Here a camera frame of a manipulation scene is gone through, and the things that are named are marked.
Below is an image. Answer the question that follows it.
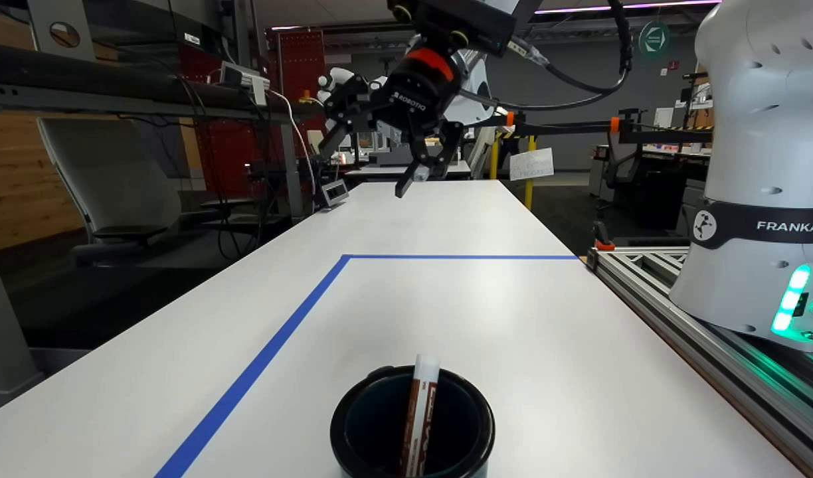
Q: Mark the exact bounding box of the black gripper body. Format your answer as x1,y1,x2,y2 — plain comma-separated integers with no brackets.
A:
368,66,472,151

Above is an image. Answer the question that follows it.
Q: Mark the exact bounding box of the white paper sign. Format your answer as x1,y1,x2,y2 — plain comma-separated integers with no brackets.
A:
509,147,559,186

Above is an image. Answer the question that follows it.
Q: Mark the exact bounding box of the black background workbench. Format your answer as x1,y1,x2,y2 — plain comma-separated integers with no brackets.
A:
591,103,721,248

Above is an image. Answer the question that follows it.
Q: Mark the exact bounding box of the small grey box device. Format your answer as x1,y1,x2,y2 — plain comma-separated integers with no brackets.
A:
317,178,355,210

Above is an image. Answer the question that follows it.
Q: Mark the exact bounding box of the wooden wall panel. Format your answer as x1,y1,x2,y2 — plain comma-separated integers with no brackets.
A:
0,111,84,256

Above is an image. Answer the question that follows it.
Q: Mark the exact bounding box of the black braided cable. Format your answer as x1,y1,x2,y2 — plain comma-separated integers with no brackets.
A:
510,0,638,115

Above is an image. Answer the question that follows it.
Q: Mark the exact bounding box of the aluminium rail base frame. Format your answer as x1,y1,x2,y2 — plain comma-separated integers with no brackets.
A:
586,244,813,478

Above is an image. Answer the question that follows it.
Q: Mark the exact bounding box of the white power strip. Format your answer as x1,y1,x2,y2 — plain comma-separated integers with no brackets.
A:
219,58,274,110

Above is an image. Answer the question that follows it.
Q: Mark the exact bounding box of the blue tape line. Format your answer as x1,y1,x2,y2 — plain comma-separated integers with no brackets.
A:
151,253,579,478

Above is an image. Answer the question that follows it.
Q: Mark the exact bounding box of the orange cable strap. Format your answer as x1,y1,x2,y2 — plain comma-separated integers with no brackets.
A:
405,45,461,89

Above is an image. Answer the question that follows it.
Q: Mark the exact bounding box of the black round cup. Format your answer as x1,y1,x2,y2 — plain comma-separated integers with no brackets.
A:
327,364,499,478

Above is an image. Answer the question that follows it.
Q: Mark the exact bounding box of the dark red marker white cap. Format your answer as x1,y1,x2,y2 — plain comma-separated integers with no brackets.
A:
397,353,445,478

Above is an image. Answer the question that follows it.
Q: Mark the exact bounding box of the grey office chair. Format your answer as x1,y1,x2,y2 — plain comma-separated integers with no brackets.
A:
34,117,189,268

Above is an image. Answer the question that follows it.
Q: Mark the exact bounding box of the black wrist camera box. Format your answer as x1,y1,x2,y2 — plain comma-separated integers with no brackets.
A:
420,0,545,58

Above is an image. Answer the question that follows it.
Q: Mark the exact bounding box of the yellow post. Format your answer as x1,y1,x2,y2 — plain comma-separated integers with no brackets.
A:
522,130,541,212

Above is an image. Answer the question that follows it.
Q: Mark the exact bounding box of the red cabinet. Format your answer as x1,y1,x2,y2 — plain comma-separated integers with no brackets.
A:
267,25,327,115

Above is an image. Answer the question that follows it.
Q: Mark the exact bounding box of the dark metal shelf beam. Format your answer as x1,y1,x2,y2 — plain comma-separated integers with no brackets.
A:
0,40,283,125

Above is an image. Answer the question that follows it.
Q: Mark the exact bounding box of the black white mechanical fixture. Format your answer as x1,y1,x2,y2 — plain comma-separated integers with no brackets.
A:
315,64,376,163

